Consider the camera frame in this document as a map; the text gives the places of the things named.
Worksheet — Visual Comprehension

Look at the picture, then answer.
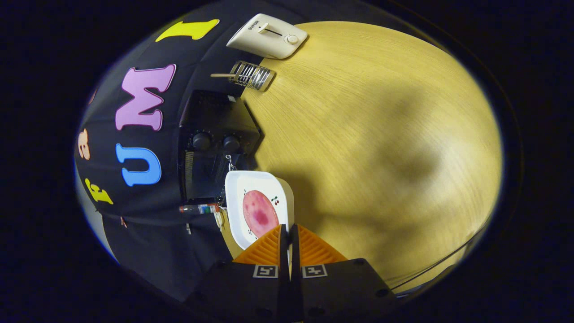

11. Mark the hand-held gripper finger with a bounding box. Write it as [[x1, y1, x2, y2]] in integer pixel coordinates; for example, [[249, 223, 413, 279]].
[[291, 224, 400, 323], [186, 224, 290, 323]]

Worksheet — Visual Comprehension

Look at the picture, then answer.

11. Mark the pink ham slice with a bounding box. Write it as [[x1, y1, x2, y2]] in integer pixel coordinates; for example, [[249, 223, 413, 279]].
[[242, 190, 280, 238]]

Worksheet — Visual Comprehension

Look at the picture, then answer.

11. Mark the white square plate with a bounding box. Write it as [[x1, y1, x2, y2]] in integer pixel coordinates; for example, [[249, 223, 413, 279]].
[[224, 170, 296, 250]]

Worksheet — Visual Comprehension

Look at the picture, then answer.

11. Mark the black toaster oven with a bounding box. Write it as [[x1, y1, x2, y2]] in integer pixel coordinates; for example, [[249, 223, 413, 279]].
[[178, 90, 261, 207]]

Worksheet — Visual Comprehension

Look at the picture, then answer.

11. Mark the white bread toaster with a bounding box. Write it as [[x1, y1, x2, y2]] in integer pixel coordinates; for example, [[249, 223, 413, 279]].
[[226, 13, 309, 60]]

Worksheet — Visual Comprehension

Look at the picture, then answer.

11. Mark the clear plastic water bottle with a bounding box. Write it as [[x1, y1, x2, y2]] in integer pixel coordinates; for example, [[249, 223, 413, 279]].
[[179, 203, 221, 214]]

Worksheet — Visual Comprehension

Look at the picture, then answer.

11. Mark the black backdrop cloth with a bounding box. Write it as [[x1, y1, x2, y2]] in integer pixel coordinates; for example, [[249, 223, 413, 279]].
[[74, 0, 310, 306]]

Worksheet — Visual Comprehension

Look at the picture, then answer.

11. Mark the thin black cable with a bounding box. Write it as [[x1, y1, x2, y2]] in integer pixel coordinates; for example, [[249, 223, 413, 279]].
[[390, 220, 487, 290]]

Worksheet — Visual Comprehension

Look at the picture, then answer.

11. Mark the metal wire holder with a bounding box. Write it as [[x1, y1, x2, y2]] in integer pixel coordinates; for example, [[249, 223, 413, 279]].
[[229, 61, 276, 92]]

